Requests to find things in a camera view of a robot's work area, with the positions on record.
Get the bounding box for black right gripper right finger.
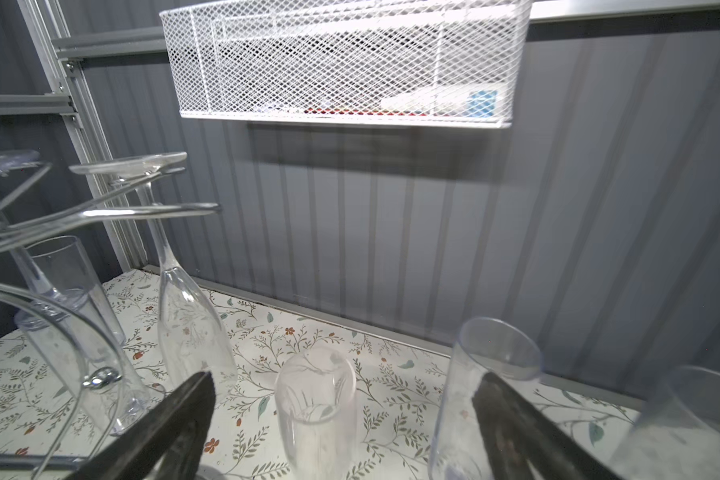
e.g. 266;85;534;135
472;372;618;479

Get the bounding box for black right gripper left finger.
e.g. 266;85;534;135
68;372;216;479

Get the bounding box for clear wine glass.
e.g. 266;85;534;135
27;235;126;345
427;316;544;480
70;152;237;395
609;366;720;479
0;150;152;436
274;346;359;479

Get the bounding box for chrome wine glass rack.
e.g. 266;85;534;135
0;150;227;479

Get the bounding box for items in white basket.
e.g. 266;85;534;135
304;83;508;118

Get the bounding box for aluminium frame profile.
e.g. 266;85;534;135
0;1;720;397

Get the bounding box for white wire mesh basket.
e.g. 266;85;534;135
160;1;531;129

